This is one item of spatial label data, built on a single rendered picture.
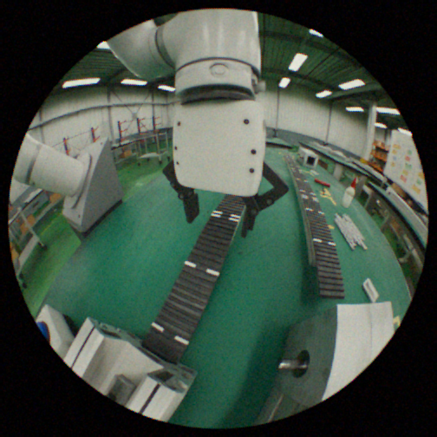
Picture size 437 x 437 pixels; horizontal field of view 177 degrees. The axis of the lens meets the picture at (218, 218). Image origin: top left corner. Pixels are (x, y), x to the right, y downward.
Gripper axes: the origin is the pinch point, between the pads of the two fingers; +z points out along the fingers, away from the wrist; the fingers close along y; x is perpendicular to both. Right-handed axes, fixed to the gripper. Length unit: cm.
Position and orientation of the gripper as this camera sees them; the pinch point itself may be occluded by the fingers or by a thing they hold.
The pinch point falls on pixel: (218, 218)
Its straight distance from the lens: 19.8
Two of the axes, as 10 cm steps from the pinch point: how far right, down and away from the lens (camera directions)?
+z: 0.0, 7.7, 6.3
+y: -9.4, -2.2, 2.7
